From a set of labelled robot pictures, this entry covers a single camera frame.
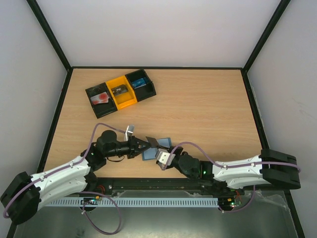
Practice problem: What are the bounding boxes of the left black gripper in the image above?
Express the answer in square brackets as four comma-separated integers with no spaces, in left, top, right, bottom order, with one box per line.
[105,135,151,159]

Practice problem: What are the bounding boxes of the teal leather card holder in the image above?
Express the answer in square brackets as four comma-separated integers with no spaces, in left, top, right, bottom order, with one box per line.
[142,137,171,161]

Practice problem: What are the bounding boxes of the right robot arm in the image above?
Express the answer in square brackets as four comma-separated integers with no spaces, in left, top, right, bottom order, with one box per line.
[155,147,301,194]

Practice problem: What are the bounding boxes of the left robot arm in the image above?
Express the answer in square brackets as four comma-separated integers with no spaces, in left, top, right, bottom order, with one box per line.
[0,130,151,225]

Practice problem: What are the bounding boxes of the brown VIP card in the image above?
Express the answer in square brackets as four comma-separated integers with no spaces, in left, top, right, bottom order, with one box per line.
[111,84,128,96]

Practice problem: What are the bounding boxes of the blue card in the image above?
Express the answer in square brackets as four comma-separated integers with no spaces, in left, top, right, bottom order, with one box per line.
[131,77,147,89]

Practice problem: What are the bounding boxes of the white red-dot card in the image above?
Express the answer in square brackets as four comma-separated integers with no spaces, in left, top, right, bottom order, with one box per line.
[90,92,109,105]

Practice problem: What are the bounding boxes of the yellow bin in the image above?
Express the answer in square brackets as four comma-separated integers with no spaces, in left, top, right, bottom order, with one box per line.
[106,76,137,110]

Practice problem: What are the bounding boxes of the right black bin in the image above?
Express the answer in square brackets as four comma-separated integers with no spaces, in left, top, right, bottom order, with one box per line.
[125,69,156,102]

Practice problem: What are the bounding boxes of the black bin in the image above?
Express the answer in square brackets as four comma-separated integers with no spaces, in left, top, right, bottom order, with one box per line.
[125,69,156,102]
[85,82,118,119]

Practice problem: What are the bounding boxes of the left black bin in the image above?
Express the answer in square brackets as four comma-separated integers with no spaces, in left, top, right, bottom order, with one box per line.
[85,82,118,119]

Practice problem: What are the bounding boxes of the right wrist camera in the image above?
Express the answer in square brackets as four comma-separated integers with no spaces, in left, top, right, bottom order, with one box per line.
[155,149,175,170]

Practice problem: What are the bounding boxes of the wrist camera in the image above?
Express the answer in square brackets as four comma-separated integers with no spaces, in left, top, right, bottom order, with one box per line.
[124,124,135,141]
[155,149,175,170]

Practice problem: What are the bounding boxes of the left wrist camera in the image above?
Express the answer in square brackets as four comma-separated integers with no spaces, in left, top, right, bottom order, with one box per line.
[124,124,135,141]

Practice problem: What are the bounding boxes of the black metal frame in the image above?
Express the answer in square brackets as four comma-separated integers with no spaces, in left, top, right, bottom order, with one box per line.
[5,0,317,238]

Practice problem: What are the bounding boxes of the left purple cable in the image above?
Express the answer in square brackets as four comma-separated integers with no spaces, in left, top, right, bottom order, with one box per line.
[2,122,127,219]

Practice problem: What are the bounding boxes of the slotted cable duct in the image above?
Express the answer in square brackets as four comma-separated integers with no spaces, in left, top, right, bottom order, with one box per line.
[47,197,218,208]

